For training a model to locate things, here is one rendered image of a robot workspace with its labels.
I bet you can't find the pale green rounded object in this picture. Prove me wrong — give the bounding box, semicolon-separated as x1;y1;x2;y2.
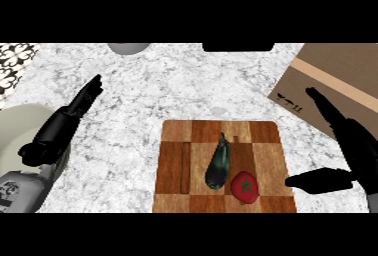
0;103;73;176

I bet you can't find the grey round bowl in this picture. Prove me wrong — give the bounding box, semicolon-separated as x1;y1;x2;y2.
107;43;151;56

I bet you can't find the checkered wooden cutting board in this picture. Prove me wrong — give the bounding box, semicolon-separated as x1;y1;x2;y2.
152;120;299;214

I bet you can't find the red tomato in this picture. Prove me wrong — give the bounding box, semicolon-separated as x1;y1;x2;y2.
231;170;260;205

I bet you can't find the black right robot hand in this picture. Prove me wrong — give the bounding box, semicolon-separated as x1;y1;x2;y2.
284;87;378;195

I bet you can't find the brown cardboard box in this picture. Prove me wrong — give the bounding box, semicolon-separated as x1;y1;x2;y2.
268;43;378;140

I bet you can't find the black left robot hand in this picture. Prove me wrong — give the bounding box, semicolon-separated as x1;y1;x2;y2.
18;74;105;168

